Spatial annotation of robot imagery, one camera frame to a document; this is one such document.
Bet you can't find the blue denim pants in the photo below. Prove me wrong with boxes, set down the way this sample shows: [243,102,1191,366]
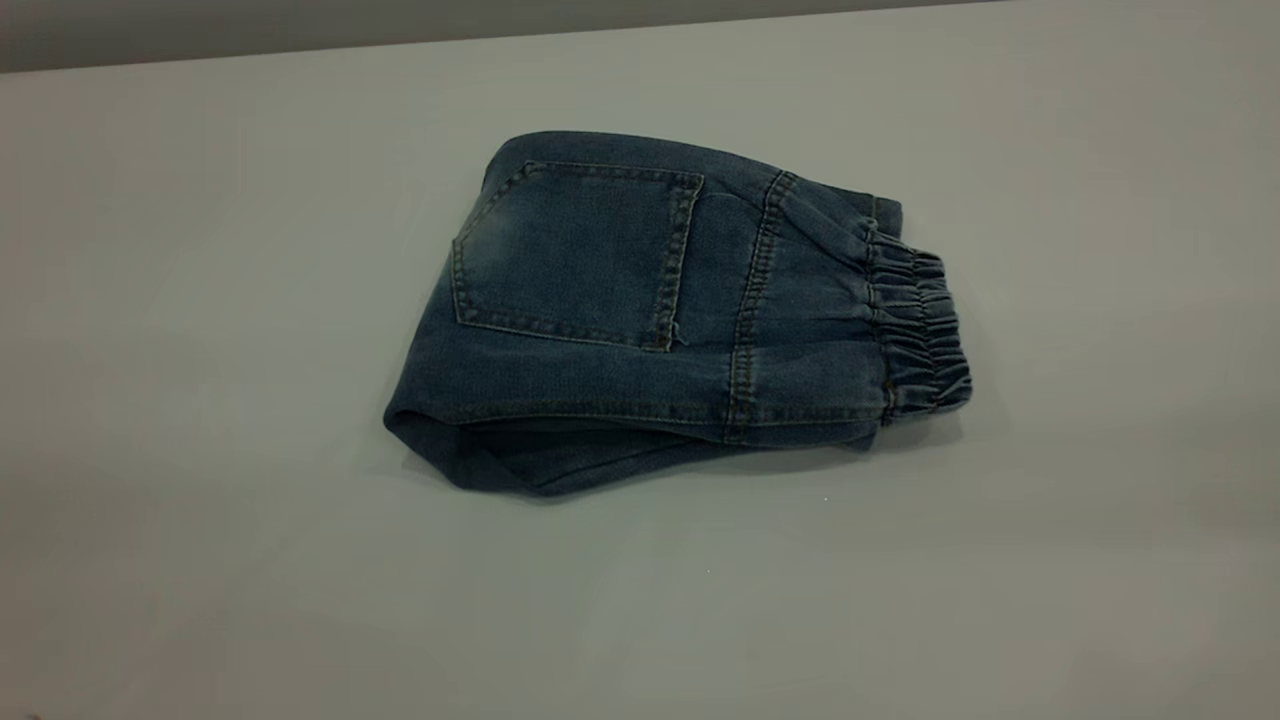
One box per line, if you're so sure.
[383,130,974,498]

